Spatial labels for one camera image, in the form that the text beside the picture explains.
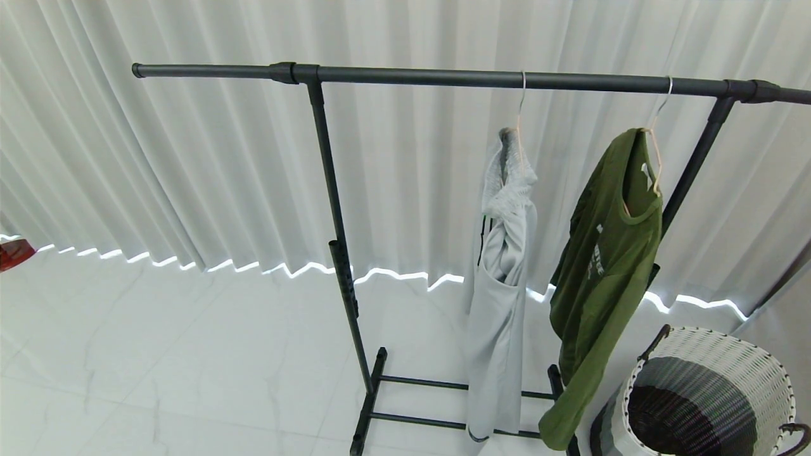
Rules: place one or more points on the pale grey shorts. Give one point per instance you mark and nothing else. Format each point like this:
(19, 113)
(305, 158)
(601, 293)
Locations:
(500, 316)

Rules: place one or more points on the pink clothes hanger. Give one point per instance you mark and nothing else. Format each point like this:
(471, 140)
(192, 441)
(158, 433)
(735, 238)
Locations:
(521, 107)
(659, 158)

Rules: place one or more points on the green garment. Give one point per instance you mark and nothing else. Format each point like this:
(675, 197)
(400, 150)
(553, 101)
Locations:
(602, 285)

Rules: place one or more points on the black clothes rack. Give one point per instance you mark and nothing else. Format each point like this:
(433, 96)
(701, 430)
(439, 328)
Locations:
(443, 78)

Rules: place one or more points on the white laundry basket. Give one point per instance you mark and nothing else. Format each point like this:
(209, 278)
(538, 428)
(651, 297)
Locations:
(760, 361)

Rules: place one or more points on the red and white object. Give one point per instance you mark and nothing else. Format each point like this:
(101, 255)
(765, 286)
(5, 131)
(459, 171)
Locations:
(14, 253)

